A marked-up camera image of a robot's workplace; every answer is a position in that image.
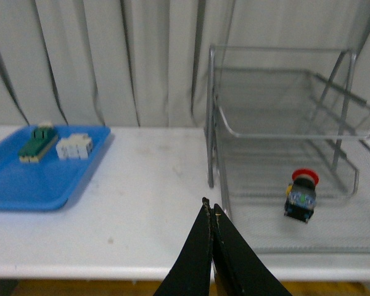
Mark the red emergency stop button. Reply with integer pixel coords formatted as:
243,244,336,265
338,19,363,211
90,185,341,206
284,168,319,223

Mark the white curtain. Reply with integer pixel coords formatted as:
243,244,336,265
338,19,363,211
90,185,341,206
0,1,370,127

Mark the silver mesh letter rack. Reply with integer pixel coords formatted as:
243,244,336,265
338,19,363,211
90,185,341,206
205,0,370,255

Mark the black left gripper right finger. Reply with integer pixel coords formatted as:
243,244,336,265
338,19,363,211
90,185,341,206
212,204,290,295

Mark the green knife switch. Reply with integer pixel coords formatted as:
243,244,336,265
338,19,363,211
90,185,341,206
18,122,59,163

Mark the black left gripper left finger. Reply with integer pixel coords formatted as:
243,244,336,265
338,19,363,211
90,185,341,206
154,197,212,295

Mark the white terminal block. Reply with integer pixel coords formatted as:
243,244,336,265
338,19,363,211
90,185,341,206
55,133,94,160

